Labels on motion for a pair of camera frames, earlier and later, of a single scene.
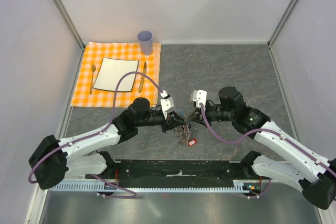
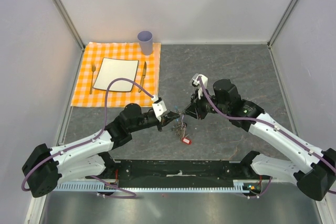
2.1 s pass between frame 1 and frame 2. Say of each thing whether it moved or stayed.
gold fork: stayed
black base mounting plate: stayed
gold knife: stayed
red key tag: moved
